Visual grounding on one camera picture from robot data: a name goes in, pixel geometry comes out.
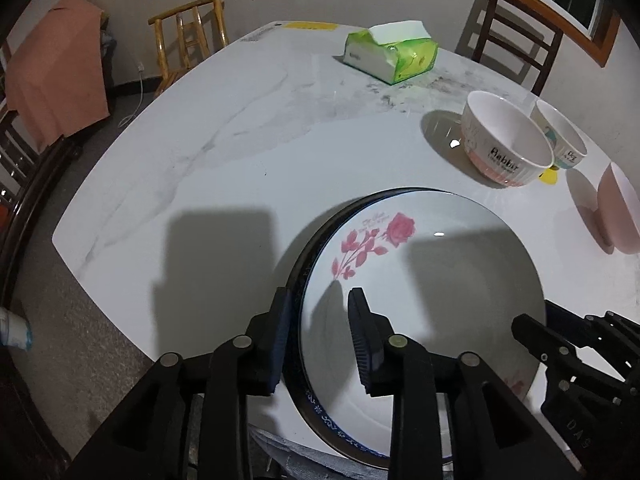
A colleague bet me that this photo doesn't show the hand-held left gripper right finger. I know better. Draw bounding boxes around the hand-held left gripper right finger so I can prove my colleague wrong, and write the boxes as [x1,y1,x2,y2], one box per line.
[348,287,581,480]

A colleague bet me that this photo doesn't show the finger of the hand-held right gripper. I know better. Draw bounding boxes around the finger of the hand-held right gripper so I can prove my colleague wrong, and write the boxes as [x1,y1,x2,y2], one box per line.
[511,313,577,367]
[544,300,601,333]

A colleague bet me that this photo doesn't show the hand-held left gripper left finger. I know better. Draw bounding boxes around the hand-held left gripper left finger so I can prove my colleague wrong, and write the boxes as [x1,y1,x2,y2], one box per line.
[65,287,293,480]

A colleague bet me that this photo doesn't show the white rose print plate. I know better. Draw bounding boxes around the white rose print plate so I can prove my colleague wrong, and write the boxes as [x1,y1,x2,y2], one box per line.
[298,189,546,461]

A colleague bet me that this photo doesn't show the large pink bowl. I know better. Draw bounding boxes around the large pink bowl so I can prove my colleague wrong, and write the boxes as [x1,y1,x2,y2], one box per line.
[596,161,640,255]

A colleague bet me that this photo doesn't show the white ribbed bowl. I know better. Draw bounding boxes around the white ribbed bowl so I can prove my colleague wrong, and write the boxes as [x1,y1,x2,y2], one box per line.
[460,90,557,188]

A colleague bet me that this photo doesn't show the white smooth small bowl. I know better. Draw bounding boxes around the white smooth small bowl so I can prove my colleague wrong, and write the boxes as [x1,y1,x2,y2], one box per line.
[530,98,588,171]

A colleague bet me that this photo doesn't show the white blue floor bundle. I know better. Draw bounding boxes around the white blue floor bundle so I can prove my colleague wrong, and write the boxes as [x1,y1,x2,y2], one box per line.
[0,307,33,350]

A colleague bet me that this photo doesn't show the green tissue pack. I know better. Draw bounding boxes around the green tissue pack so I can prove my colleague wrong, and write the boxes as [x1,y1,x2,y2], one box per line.
[342,20,440,85]

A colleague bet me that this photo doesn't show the dark wooden slatted chair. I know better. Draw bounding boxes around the dark wooden slatted chair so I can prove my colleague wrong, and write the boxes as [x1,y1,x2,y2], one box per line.
[471,0,565,96]

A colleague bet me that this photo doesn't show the dark metal framed chair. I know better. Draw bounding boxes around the dark metal framed chair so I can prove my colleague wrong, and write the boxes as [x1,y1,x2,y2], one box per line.
[0,45,83,281]

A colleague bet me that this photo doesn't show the bamboo chair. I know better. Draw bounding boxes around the bamboo chair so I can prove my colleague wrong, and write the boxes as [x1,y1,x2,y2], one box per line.
[148,0,231,98]

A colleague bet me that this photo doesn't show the pink cloth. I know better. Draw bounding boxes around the pink cloth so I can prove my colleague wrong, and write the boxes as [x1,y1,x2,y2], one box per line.
[5,0,111,151]

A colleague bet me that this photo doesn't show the white wall cable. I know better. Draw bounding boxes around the white wall cable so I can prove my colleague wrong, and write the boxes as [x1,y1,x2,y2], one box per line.
[118,62,148,128]

